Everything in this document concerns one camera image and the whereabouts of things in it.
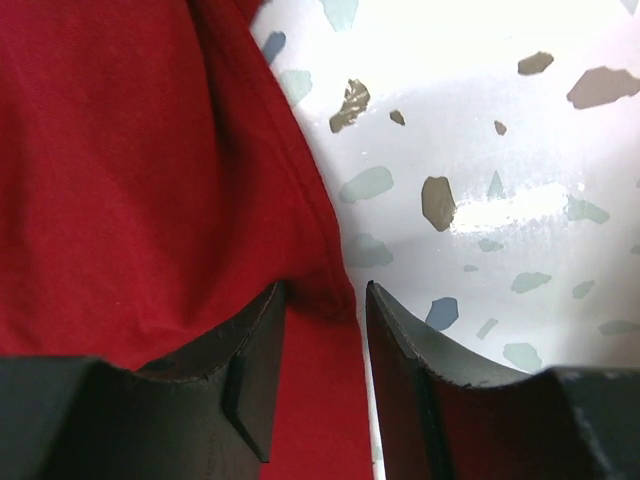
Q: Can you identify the dark red t-shirt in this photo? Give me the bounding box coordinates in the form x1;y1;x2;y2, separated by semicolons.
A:
1;1;373;479

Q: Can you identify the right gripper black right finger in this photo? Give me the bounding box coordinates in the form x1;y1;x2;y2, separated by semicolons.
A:
366;283;639;479

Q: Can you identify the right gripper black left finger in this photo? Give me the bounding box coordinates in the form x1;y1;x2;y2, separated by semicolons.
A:
1;283;286;479

